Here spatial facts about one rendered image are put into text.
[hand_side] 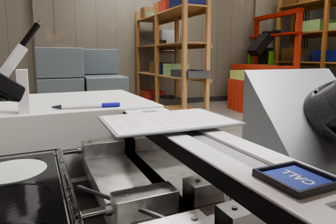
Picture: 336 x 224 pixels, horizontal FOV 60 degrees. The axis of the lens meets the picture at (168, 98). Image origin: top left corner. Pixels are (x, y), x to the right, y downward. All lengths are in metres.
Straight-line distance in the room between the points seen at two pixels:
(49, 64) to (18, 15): 3.72
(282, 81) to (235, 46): 6.72
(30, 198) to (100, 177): 0.12
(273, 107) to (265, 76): 0.09
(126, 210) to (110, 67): 2.67
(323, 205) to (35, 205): 0.30
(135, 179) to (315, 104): 0.40
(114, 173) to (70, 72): 2.07
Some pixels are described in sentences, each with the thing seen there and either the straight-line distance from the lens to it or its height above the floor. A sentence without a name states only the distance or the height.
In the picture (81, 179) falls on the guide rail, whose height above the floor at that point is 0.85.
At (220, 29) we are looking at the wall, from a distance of 7.21.
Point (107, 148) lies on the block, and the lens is 0.59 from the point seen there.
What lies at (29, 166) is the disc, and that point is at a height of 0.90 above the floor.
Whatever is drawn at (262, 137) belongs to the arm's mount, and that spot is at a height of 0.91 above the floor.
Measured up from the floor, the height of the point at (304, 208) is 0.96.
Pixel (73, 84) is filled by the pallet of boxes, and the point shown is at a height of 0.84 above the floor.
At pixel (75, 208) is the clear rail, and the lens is 0.37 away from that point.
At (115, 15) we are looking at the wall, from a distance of 6.31.
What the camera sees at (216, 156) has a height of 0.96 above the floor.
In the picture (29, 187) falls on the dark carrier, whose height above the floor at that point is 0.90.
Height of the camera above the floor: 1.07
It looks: 8 degrees down
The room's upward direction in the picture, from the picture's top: straight up
